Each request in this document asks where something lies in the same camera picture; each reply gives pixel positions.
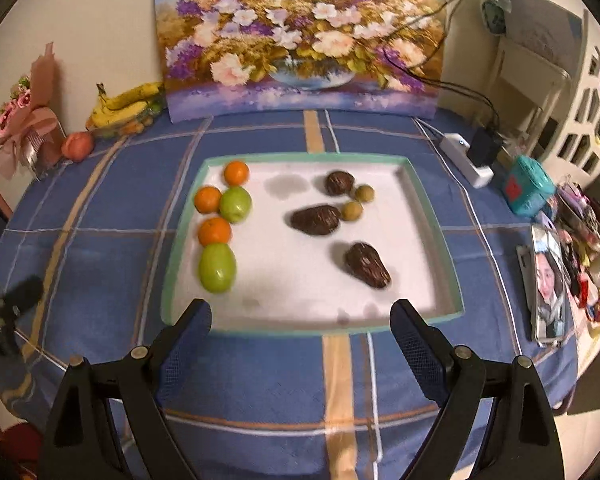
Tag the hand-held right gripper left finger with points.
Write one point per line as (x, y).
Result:
(187, 340)

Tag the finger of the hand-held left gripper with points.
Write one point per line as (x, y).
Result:
(27, 290)

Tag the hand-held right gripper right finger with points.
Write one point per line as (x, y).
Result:
(415, 345)

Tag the large green jujube fruit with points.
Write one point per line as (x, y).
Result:
(217, 266)

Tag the long dark brown avocado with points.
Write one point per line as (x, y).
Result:
(367, 265)
(315, 219)

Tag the orange mandarin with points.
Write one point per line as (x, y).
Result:
(236, 172)
(208, 199)
(214, 232)

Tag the white tray with green rim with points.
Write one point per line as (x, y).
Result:
(280, 270)

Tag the small brown-green round fruit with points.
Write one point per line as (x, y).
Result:
(364, 193)
(352, 210)

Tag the round dark brown avocado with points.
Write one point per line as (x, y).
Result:
(339, 182)

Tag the blue plaid tablecloth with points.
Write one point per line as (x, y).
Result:
(105, 210)

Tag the red cloth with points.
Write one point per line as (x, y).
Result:
(15, 440)

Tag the photo card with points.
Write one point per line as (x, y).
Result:
(547, 285)

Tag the large red apple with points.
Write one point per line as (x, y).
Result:
(77, 146)

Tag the pink wrapped flower bouquet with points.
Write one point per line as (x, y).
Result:
(30, 115)

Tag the teal device with red label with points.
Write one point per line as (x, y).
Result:
(527, 187)

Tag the clear plastic fruit container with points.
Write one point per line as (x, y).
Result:
(140, 125)

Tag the pile of small trinkets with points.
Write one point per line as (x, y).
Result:
(585, 240)

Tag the white power strip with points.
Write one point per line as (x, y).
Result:
(452, 142)

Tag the black power adapter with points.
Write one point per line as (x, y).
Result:
(484, 147)

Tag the flower painting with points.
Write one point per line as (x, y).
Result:
(300, 35)

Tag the white lattice shelf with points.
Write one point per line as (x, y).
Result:
(597, 67)

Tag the white shelf rack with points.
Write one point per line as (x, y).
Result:
(535, 25)

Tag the wall power outlet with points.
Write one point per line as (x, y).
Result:
(495, 12)

